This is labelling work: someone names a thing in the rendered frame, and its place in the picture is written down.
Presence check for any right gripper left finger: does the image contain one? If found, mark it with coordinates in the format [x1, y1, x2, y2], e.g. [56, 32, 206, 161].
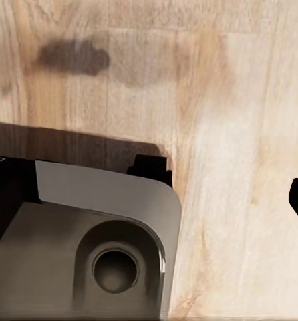
[0, 178, 23, 240]

